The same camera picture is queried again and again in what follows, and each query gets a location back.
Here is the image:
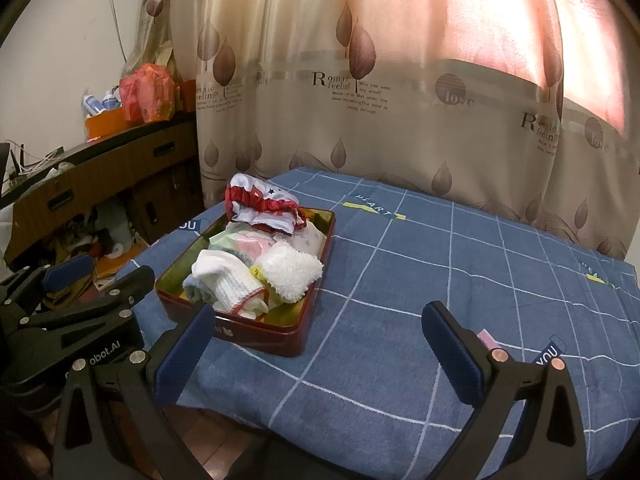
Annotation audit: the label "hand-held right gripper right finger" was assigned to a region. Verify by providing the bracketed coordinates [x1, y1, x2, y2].
[421, 301, 601, 480]

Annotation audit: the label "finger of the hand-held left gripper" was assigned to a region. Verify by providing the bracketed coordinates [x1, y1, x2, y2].
[17, 265, 157, 333]
[0, 254, 96, 312]

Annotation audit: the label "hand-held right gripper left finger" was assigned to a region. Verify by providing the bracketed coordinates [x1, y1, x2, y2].
[52, 302, 217, 480]

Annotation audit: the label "light blue fuzzy sock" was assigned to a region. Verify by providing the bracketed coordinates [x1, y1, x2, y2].
[182, 275, 211, 306]

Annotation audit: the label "white ribbed sock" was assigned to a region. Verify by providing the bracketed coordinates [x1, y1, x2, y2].
[192, 249, 269, 319]

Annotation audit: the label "red tin box gold inside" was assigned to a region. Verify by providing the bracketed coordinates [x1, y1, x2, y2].
[154, 207, 337, 358]

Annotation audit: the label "fluffy white yellow sock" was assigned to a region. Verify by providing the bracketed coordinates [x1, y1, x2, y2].
[250, 241, 325, 305]

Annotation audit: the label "red and white ruffled cloth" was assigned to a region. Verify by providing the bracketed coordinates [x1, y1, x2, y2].
[225, 173, 308, 237]

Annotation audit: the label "clear plastic sheet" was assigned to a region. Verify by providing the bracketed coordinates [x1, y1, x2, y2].
[292, 222, 326, 253]

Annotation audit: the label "pale green bag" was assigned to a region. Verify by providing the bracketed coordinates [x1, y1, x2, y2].
[95, 200, 133, 247]

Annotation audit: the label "blue checked bed sheet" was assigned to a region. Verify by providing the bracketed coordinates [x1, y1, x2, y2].
[112, 167, 640, 480]

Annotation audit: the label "brown wooden cabinet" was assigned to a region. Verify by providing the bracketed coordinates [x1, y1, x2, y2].
[5, 117, 201, 266]

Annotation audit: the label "orange storage box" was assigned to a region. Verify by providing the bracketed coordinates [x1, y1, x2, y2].
[85, 107, 126, 141]

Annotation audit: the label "orange plastic bags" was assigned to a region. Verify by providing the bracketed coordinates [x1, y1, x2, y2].
[119, 62, 177, 123]

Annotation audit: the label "beige leaf print curtain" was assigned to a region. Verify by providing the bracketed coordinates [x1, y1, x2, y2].
[135, 0, 640, 261]

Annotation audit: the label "white cable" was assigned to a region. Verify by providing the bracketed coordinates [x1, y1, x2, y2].
[10, 142, 66, 176]

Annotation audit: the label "thin wall cable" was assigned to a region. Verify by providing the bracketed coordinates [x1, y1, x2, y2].
[110, 0, 130, 61]

